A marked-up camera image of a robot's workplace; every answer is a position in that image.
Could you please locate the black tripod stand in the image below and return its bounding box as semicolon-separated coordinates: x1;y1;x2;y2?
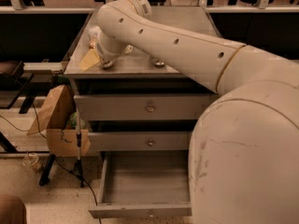
74;110;84;188

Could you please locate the brown rounded object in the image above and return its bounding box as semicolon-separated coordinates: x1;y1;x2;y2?
0;194;27;224

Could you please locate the clear plastic water bottle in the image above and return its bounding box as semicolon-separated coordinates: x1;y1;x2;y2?
88;25;135;55

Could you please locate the brown cardboard box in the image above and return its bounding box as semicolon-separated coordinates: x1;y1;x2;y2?
27;85;78;157

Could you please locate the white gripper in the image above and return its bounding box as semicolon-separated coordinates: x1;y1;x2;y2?
79;32;127;72

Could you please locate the grey middle drawer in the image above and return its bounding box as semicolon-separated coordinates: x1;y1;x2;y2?
88;132;191;151

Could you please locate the clear plastic cup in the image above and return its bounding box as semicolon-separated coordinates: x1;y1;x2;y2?
22;152;43;173

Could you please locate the blue pepsi can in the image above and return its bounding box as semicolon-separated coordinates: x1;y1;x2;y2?
149;57;165;67

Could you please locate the grey drawer cabinet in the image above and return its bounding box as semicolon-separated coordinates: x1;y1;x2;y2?
64;14;215;155

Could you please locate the grey open bottom drawer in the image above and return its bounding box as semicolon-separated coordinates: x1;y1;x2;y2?
90;150;192;219

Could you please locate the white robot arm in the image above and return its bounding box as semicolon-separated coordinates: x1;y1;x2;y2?
96;0;299;224

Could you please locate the grey top drawer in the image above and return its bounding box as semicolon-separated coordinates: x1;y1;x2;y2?
74;94;217;120

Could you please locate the black floor cable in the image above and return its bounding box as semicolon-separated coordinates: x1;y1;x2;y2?
0;103;103;224

